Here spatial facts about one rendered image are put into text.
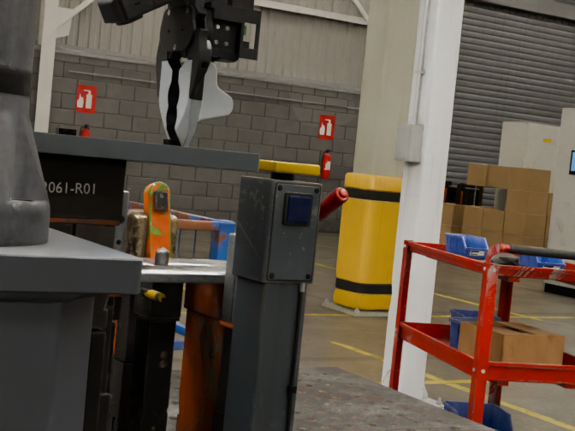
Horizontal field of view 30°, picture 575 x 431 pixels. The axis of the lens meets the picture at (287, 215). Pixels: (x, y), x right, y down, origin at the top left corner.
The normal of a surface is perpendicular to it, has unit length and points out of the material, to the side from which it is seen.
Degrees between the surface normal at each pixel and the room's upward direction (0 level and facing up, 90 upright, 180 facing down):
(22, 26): 90
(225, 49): 90
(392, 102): 90
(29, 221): 90
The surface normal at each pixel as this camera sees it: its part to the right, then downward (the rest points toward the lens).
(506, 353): 0.40, 0.09
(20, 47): 0.95, 0.11
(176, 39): -0.83, -0.05
